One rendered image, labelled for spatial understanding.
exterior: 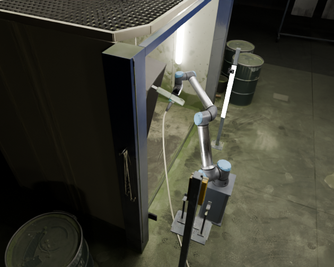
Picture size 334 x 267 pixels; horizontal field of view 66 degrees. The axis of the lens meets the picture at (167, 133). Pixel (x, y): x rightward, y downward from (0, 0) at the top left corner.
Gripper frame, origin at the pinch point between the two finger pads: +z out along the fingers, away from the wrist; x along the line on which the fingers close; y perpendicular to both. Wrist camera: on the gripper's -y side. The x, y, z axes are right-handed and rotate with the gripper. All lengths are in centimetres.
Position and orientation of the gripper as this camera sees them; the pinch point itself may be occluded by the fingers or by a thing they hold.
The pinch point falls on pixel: (172, 100)
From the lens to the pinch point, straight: 264.2
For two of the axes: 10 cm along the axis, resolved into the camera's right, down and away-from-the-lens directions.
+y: -4.2, 6.3, 6.6
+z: -2.6, 6.1, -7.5
